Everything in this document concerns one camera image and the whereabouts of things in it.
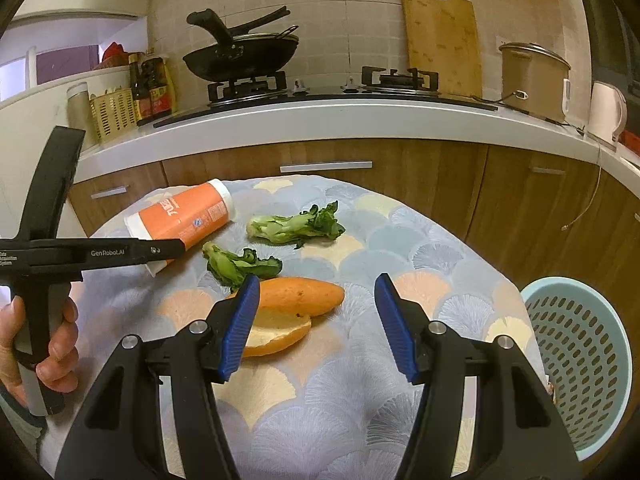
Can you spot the black wok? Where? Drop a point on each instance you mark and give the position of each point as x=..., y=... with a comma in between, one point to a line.
x=235, y=62

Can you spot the wooden cutting board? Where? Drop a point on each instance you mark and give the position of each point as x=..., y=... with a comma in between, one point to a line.
x=440, y=40

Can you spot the orange sweet potato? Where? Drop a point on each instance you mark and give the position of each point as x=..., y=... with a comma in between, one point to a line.
x=300, y=295

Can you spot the brown rice cooker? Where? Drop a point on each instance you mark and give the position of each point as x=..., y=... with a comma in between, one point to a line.
x=530, y=85

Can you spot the green bok choy piece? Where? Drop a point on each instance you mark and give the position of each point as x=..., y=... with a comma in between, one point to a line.
x=230, y=267
x=290, y=227

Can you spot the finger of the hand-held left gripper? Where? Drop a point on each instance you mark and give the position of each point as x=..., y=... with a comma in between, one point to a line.
x=160, y=250

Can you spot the wooden base cabinets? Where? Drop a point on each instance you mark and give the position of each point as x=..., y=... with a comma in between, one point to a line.
x=450, y=195

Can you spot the dark sauce bottle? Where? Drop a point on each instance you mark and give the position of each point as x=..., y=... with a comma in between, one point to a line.
x=140, y=95
x=157, y=87

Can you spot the red container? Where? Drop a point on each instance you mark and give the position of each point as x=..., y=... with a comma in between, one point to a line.
x=631, y=142

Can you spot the orange white plastic bottle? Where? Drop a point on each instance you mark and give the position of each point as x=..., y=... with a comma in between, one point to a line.
x=185, y=215

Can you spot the person's left hand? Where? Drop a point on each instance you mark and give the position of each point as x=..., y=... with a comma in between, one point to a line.
x=60, y=360

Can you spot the black glass gas stove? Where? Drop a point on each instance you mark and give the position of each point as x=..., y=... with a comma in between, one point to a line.
x=350, y=97

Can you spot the teal plastic perforated basket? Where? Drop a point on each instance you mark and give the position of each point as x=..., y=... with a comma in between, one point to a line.
x=567, y=281

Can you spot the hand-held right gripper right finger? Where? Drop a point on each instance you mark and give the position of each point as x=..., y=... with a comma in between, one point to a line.
x=397, y=330

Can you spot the dark window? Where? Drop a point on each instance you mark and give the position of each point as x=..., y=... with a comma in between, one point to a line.
x=610, y=20

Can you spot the white electric kettle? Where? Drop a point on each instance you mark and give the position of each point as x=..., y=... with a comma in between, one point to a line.
x=605, y=115

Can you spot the beige cylinder jar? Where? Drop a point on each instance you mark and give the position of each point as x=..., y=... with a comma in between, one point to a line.
x=77, y=115

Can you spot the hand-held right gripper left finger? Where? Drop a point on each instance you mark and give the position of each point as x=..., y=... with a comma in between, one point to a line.
x=240, y=325

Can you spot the red bag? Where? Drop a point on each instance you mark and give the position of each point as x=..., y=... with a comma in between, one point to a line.
x=115, y=54

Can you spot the yellow plastic basket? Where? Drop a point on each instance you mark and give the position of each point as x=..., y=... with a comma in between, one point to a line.
x=112, y=115

